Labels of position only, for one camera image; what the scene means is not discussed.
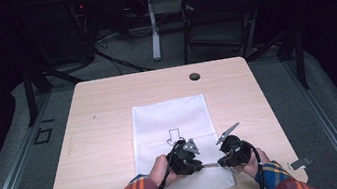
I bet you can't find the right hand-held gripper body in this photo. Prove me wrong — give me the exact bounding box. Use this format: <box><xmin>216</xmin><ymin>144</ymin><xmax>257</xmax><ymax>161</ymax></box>
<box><xmin>213</xmin><ymin>120</ymin><xmax>257</xmax><ymax>170</ymax></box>

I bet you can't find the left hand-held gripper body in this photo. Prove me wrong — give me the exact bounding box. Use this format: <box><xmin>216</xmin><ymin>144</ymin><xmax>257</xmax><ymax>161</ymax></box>
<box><xmin>163</xmin><ymin>136</ymin><xmax>204</xmax><ymax>178</ymax></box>

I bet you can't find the white towel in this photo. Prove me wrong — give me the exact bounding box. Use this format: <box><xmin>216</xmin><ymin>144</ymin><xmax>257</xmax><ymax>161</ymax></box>
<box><xmin>125</xmin><ymin>91</ymin><xmax>237</xmax><ymax>189</ymax></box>

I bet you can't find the person's right hand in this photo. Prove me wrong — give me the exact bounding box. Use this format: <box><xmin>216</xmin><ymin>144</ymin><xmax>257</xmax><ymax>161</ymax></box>
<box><xmin>231</xmin><ymin>145</ymin><xmax>274</xmax><ymax>182</ymax></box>

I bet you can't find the person's left hand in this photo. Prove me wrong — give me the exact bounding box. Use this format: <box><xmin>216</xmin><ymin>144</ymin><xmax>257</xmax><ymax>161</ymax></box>
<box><xmin>146</xmin><ymin>151</ymin><xmax>185</xmax><ymax>189</ymax></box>

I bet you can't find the metal table edge clip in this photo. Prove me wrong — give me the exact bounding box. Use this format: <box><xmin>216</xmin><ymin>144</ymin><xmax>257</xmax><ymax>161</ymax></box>
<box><xmin>286</xmin><ymin>155</ymin><xmax>314</xmax><ymax>172</ymax></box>

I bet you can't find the black metal stand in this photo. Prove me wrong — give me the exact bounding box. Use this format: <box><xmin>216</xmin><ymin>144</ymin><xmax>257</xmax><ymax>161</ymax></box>
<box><xmin>240</xmin><ymin>18</ymin><xmax>312</xmax><ymax>98</ymax></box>
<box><xmin>17</xmin><ymin>51</ymin><xmax>91</xmax><ymax>128</ymax></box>

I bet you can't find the white background table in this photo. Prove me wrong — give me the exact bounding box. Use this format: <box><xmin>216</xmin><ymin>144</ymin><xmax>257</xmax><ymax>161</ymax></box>
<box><xmin>124</xmin><ymin>0</ymin><xmax>281</xmax><ymax>65</ymax></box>

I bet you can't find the black folding chair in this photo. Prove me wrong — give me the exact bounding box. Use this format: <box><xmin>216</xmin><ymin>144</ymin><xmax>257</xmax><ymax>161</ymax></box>
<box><xmin>174</xmin><ymin>0</ymin><xmax>267</xmax><ymax>67</ymax></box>

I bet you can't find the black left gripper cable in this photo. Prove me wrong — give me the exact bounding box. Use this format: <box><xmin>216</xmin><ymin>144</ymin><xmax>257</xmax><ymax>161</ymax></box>
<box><xmin>132</xmin><ymin>139</ymin><xmax>194</xmax><ymax>189</ymax></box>

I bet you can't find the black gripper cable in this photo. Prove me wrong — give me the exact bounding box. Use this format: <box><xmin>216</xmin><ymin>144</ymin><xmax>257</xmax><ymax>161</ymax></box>
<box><xmin>242</xmin><ymin>138</ymin><xmax>267</xmax><ymax>189</ymax></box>
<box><xmin>132</xmin><ymin>139</ymin><xmax>194</xmax><ymax>189</ymax></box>

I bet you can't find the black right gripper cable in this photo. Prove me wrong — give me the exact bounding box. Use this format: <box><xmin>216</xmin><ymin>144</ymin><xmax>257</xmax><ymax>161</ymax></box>
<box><xmin>242</xmin><ymin>138</ymin><xmax>267</xmax><ymax>189</ymax></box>

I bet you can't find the round table cable grommet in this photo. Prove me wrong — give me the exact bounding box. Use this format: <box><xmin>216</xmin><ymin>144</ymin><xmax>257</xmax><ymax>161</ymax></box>
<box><xmin>188</xmin><ymin>72</ymin><xmax>202</xmax><ymax>83</ymax></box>

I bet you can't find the black floor cable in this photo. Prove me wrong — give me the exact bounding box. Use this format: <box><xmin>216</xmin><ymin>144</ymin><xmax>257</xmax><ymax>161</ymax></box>
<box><xmin>92</xmin><ymin>40</ymin><xmax>155</xmax><ymax>80</ymax></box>

